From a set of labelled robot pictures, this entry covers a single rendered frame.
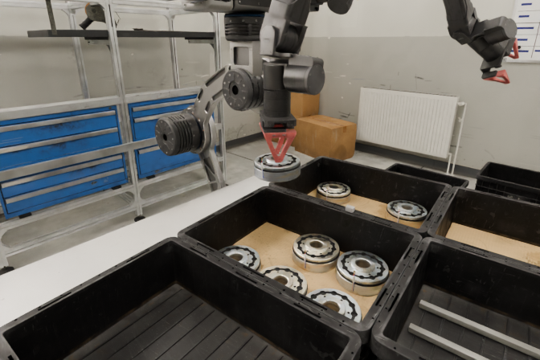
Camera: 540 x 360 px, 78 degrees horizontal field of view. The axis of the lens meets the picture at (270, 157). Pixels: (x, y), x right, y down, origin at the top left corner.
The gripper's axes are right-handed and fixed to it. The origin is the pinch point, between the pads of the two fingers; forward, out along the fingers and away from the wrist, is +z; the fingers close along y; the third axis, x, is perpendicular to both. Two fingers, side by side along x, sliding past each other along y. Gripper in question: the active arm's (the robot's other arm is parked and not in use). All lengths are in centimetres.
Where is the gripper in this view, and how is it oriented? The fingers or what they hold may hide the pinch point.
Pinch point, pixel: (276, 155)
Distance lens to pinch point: 73.7
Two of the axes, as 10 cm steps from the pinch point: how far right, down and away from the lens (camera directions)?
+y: -1.3, -3.4, 9.3
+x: -9.9, 0.5, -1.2
